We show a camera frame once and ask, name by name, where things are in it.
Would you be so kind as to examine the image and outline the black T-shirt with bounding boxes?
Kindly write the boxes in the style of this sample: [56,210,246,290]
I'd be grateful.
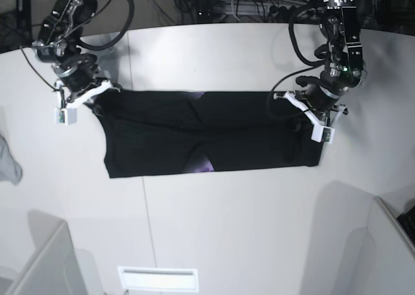
[94,90,323,178]

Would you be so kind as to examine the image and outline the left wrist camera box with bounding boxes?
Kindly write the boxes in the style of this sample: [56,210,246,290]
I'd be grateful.
[311,125,335,145]

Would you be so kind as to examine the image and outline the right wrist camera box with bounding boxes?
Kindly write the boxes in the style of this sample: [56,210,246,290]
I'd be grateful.
[54,108,77,126]

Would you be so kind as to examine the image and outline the white slotted plate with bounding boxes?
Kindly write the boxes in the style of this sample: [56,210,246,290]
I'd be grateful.
[117,266,199,293]

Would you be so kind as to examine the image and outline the white right partition panel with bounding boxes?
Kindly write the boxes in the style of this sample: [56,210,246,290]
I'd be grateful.
[333,197,414,294]

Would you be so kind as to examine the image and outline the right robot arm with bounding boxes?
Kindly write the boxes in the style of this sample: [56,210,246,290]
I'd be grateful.
[30,0,135,125]

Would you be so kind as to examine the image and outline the grey cloth at left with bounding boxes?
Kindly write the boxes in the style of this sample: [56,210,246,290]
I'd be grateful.
[0,137,23,185]

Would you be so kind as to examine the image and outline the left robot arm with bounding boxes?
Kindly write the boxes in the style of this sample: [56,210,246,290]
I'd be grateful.
[266,0,366,132]

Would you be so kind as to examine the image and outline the black keyboard at right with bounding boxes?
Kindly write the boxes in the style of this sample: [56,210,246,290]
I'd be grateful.
[397,207,415,244]

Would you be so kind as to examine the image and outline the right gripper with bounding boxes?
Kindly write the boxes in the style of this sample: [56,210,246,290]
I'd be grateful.
[52,53,123,117]

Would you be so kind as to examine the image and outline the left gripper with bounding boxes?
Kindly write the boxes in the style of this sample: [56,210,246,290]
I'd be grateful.
[272,80,349,133]

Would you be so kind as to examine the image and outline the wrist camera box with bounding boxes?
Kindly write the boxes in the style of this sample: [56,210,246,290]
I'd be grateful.
[311,125,335,145]
[54,108,77,126]

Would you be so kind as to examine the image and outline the white left partition panel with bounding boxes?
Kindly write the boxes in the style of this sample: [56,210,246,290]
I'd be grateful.
[5,220,88,294]

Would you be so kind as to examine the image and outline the white partition panel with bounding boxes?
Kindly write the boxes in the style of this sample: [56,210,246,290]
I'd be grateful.
[5,220,88,294]
[333,197,414,294]

